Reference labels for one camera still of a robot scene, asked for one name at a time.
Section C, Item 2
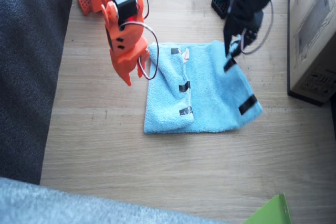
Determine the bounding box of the light blue terry towel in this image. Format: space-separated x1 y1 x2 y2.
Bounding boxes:
143 39 264 135

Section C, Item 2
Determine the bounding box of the brown cardboard box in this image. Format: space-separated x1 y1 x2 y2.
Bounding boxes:
287 0 336 107

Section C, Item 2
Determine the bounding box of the dark grey felt panel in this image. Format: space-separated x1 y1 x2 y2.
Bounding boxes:
0 0 78 186

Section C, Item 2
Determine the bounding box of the light grey felt panel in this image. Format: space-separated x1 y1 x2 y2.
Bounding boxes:
0 176 237 224

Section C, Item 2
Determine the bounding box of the orange arm servo wire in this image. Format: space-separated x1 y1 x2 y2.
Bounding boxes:
119 0 160 81

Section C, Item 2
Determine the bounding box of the black arm servo wire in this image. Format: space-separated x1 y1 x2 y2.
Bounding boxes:
239 0 275 55

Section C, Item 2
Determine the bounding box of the lime green angle bracket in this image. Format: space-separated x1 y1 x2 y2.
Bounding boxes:
243 193 293 224

